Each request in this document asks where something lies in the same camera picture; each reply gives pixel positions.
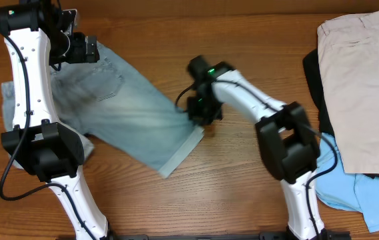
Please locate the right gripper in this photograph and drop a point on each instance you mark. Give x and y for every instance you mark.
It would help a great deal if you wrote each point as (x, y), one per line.
(195, 115)

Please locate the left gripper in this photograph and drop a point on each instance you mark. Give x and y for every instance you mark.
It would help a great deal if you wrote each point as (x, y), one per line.
(80, 55)

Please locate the light blue denim shorts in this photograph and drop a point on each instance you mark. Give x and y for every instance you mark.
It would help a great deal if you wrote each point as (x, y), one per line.
(112, 101)

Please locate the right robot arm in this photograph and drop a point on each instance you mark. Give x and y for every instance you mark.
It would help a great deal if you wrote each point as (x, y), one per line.
(286, 141)

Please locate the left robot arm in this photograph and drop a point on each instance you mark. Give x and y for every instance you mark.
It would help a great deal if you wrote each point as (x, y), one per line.
(40, 37)

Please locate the black garment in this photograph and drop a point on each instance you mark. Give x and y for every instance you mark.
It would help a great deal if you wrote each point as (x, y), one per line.
(315, 86)

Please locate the beige shorts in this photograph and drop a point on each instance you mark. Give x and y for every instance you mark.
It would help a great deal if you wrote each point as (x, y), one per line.
(348, 56)

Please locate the sky blue garment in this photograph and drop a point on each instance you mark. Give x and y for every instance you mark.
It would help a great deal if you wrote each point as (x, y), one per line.
(347, 191)

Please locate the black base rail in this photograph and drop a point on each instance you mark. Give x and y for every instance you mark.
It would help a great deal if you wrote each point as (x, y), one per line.
(282, 235)

